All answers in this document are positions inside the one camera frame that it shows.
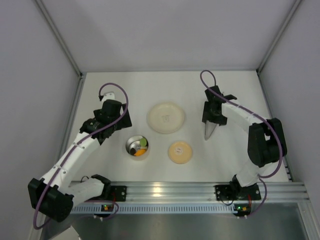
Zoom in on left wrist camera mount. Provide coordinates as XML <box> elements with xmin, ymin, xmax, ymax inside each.
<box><xmin>101</xmin><ymin>91</ymin><xmax>115</xmax><ymax>102</ymax></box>

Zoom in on left black base bracket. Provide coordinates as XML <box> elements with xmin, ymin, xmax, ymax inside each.
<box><xmin>109</xmin><ymin>185</ymin><xmax>127</xmax><ymax>202</ymax></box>

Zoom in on orange fish-shaped food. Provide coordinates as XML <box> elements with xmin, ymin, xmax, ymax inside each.
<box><xmin>134</xmin><ymin>149</ymin><xmax>147</xmax><ymax>157</ymax></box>

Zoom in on left aluminium frame post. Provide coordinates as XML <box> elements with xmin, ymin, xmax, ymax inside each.
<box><xmin>32</xmin><ymin>0</ymin><xmax>84</xmax><ymax>77</ymax></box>

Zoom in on metal serving tongs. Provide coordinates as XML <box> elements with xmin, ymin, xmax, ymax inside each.
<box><xmin>204</xmin><ymin>121</ymin><xmax>218</xmax><ymax>141</ymax></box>

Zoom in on black base bracket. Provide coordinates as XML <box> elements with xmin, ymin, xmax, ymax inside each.
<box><xmin>214</xmin><ymin>184</ymin><xmax>235</xmax><ymax>202</ymax></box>
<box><xmin>109</xmin><ymin>185</ymin><xmax>127</xmax><ymax>202</ymax></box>

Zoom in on cream round plate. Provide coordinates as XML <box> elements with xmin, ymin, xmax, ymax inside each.
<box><xmin>146</xmin><ymin>101</ymin><xmax>185</xmax><ymax>134</ymax></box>

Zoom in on right aluminium frame post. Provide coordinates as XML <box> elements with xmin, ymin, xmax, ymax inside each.
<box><xmin>256</xmin><ymin>0</ymin><xmax>305</xmax><ymax>73</ymax></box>

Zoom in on dark brown chocolate piece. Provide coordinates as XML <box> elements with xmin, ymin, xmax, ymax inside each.
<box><xmin>129</xmin><ymin>148</ymin><xmax>136</xmax><ymax>155</ymax></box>

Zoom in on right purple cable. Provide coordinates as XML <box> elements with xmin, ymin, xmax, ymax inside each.
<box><xmin>199</xmin><ymin>69</ymin><xmax>284</xmax><ymax>218</ymax></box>

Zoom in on right black base bracket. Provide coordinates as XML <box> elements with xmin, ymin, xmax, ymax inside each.
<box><xmin>214</xmin><ymin>184</ymin><xmax>235</xmax><ymax>202</ymax></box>

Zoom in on green round food piece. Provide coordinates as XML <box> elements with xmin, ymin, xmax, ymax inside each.
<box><xmin>139</xmin><ymin>137</ymin><xmax>148</xmax><ymax>147</ymax></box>

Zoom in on steel lunch box bowl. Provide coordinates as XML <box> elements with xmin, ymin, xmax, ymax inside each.
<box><xmin>125</xmin><ymin>135</ymin><xmax>151</xmax><ymax>161</ymax></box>

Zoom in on slotted cable duct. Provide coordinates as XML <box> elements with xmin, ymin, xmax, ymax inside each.
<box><xmin>71</xmin><ymin>203</ymin><xmax>250</xmax><ymax>215</ymax></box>

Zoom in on beige round lid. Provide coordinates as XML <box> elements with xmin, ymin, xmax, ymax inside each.
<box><xmin>168</xmin><ymin>141</ymin><xmax>193</xmax><ymax>164</ymax></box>

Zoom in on aluminium mounting rail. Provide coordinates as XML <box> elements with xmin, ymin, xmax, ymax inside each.
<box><xmin>111</xmin><ymin>181</ymin><xmax>310</xmax><ymax>204</ymax></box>

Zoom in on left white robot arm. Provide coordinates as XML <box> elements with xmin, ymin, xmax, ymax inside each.
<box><xmin>27</xmin><ymin>99</ymin><xmax>132</xmax><ymax>223</ymax></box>

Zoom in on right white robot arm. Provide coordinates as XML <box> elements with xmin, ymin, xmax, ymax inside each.
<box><xmin>202</xmin><ymin>85</ymin><xmax>288</xmax><ymax>204</ymax></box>

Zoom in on aluminium frame post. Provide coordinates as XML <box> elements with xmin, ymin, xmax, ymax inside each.
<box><xmin>32</xmin><ymin>0</ymin><xmax>84</xmax><ymax>77</ymax></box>
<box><xmin>256</xmin><ymin>0</ymin><xmax>305</xmax><ymax>73</ymax></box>

